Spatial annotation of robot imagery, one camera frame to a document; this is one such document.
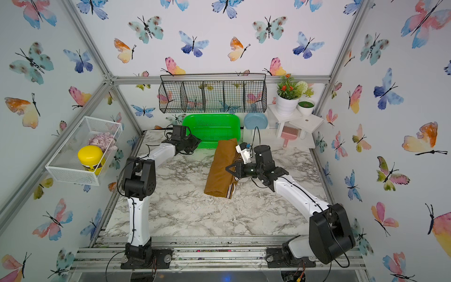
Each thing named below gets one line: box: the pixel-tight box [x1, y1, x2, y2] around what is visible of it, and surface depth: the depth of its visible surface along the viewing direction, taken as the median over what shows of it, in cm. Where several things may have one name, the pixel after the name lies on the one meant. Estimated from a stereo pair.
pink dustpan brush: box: [280, 125, 299, 148], surface depth 119 cm
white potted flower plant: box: [276, 73, 314, 116], surface depth 91 cm
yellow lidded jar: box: [77, 145, 106, 176], surface depth 65 cm
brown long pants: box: [203, 138, 242, 200], surface depth 81 cm
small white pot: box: [297, 99, 316, 117], surface depth 104 cm
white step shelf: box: [267, 103, 324, 140], surface depth 106 cm
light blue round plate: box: [243, 112, 269, 130], surface depth 107 cm
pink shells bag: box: [88, 132, 118, 153], surface depth 70 cm
